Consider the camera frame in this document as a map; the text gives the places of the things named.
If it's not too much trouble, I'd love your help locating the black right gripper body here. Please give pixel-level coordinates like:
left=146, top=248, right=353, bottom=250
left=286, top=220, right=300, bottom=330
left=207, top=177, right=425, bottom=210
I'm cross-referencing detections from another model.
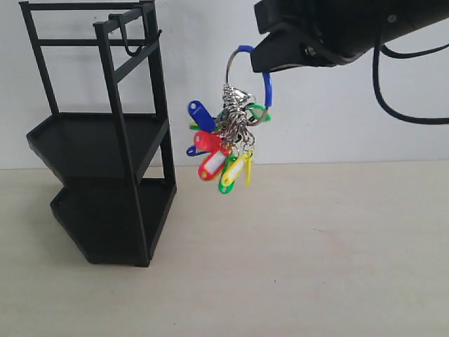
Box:
left=254, top=1, right=448, bottom=67

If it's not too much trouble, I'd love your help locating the colourful key tag bunch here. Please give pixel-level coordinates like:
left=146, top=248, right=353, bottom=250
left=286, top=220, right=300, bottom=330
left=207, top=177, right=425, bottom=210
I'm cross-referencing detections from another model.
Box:
left=186, top=45, right=273, bottom=194

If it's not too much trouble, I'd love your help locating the black two-tier corner rack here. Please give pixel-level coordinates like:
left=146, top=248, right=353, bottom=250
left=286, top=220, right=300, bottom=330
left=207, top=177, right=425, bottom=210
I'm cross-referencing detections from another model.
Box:
left=20, top=1, right=177, bottom=267

